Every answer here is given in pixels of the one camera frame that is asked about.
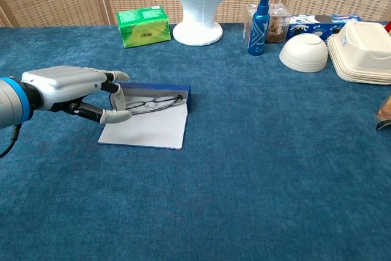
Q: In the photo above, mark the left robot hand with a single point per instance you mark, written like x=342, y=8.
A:
x=61, y=83

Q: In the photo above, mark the blue glasses case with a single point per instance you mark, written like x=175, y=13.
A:
x=146, y=129

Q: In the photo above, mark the thin-framed eyeglasses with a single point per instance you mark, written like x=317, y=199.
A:
x=163, y=99

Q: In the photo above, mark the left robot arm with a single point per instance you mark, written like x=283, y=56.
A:
x=12, y=102

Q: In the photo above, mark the green cardboard box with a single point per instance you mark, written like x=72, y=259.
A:
x=143, y=28

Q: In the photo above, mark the blue table cloth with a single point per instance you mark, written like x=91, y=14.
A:
x=214, y=181

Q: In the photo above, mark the blue spray bottle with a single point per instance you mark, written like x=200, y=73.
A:
x=258, y=31

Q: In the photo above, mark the clear plastic biscuit box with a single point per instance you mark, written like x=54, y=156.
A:
x=276, y=25

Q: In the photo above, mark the cream upturned bowl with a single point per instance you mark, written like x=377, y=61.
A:
x=302, y=53

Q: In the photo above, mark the blue cookie box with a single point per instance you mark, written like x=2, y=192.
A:
x=305, y=24

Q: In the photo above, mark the cream lunch box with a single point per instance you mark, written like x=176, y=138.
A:
x=360, y=53

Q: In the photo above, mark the bread in clear bag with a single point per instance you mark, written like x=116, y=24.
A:
x=385, y=114

